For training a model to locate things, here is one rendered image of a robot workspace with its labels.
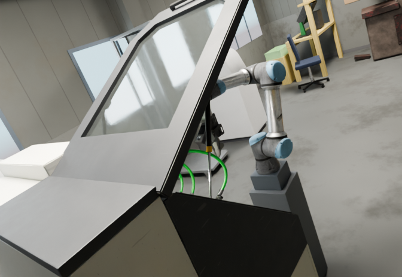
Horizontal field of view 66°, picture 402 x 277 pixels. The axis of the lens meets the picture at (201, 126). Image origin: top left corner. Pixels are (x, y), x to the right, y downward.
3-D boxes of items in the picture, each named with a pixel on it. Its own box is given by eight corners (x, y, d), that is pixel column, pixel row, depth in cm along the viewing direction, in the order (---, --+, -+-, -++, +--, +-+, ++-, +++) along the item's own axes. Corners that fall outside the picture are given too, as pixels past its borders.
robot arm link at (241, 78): (252, 63, 186) (185, 82, 161) (265, 61, 176) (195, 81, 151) (255, 82, 188) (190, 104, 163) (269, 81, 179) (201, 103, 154)
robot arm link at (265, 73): (276, 154, 185) (266, 61, 177) (295, 157, 172) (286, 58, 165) (261, 158, 178) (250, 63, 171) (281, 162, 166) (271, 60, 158)
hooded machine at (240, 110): (215, 145, 516) (182, 63, 475) (232, 127, 561) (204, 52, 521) (255, 141, 466) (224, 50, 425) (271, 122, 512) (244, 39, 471)
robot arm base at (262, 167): (262, 162, 200) (257, 149, 198) (283, 161, 191) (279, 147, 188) (252, 174, 189) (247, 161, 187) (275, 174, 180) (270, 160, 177)
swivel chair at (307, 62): (333, 78, 611) (319, 24, 580) (325, 89, 568) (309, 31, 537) (302, 84, 652) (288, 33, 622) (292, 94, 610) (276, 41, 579)
